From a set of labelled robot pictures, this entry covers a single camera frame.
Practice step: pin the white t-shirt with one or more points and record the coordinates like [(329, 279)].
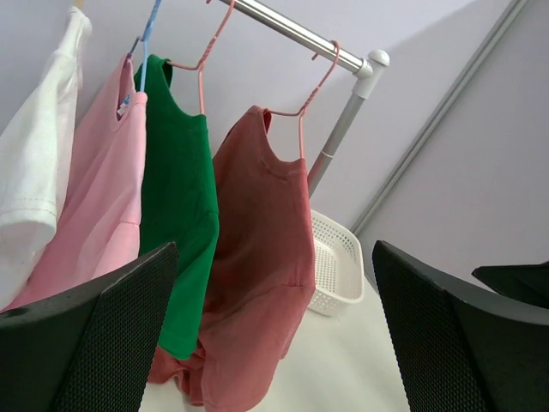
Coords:
[(36, 149)]

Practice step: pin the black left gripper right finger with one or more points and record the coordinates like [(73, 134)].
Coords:
[(460, 347)]

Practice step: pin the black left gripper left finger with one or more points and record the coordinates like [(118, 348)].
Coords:
[(89, 348)]

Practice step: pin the blue wire hanger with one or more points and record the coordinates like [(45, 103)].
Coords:
[(144, 39)]

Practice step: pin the dusty red t-shirt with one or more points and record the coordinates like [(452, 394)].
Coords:
[(262, 277)]

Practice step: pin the pink wire hanger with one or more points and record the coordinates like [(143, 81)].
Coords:
[(200, 65), (300, 113)]

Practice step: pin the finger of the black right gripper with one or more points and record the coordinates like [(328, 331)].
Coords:
[(527, 283)]

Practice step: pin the green t-shirt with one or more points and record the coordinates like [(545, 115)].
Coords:
[(179, 203)]

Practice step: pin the white perforated plastic basket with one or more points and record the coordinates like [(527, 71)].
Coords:
[(339, 267)]

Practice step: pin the silver clothes rack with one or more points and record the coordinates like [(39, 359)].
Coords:
[(367, 72)]

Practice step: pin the light pink t-shirt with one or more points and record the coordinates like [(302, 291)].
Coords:
[(98, 230)]

